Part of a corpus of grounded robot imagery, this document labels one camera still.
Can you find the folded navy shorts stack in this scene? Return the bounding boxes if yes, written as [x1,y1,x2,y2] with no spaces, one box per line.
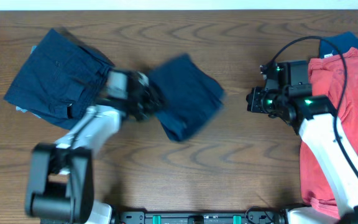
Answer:
[4,29,113,129]

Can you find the navy blue shorts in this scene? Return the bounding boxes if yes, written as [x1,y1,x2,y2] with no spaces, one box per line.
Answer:
[149,54,225,142]

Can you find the red orange t-shirt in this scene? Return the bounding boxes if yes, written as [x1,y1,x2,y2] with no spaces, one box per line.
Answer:
[300,48,358,218]

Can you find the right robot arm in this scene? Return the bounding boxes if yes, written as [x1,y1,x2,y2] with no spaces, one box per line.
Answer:
[247,60,358,223]

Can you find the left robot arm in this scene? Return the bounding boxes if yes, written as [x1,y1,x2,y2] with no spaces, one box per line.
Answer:
[24,69,163,223]

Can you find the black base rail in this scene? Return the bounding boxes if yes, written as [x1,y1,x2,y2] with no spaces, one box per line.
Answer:
[110,207,288,224]

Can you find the dark blue garment underneath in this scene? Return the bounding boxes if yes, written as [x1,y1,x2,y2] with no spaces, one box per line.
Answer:
[319,32,358,58]

